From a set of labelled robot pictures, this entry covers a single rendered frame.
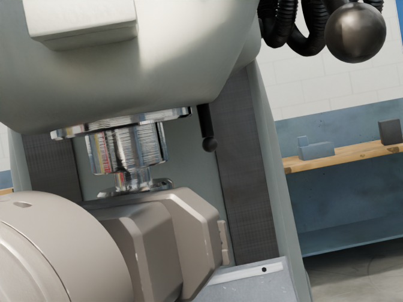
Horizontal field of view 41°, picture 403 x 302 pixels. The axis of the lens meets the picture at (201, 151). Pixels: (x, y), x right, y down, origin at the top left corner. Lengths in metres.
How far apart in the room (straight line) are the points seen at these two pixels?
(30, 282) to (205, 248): 0.11
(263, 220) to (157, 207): 0.47
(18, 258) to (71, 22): 0.09
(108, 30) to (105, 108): 0.05
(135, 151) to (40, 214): 0.11
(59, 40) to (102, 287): 0.09
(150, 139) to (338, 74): 4.53
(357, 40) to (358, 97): 4.60
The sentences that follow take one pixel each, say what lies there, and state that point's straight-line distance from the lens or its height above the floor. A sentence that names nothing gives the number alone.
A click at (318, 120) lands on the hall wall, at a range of 4.73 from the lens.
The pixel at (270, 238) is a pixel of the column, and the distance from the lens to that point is 0.73.
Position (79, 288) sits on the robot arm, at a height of 1.25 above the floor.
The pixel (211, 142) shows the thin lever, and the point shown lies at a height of 1.29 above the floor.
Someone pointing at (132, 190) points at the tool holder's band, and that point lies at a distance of 0.31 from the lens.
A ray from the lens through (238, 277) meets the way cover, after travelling 0.72.
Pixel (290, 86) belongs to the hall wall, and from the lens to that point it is 4.69.
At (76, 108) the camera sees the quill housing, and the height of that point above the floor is 1.32.
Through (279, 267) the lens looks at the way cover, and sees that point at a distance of 0.73.
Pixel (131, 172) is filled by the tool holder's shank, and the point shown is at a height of 1.28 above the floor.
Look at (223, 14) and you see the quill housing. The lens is 0.26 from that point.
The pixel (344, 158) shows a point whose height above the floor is 0.87.
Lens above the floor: 1.30
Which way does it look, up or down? 3 degrees down
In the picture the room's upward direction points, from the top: 10 degrees counter-clockwise
